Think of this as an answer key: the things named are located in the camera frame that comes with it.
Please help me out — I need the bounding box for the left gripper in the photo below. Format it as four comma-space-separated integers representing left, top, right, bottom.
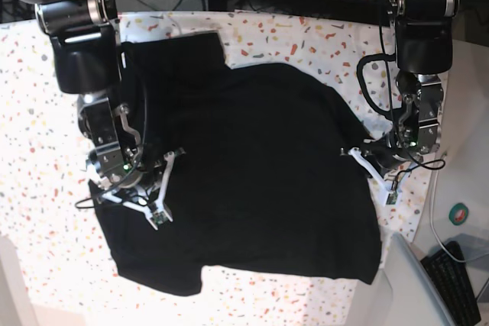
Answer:
362, 138, 409, 176

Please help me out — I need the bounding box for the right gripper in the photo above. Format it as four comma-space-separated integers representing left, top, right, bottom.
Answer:
121, 161, 166, 204

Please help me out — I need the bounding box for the black t-shirt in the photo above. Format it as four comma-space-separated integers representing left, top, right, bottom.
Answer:
96, 33, 381, 296

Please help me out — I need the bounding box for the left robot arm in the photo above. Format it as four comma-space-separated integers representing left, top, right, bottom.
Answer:
357, 0, 460, 175

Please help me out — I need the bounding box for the terrazzo pattern tablecloth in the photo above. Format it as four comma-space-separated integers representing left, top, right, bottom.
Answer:
0, 9, 453, 326

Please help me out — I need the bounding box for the black keyboard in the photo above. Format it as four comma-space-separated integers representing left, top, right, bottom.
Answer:
421, 250, 481, 326

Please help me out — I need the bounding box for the grey laptop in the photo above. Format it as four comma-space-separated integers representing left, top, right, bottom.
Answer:
384, 234, 455, 326

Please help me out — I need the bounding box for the white cable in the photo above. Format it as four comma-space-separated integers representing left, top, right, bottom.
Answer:
429, 153, 469, 263

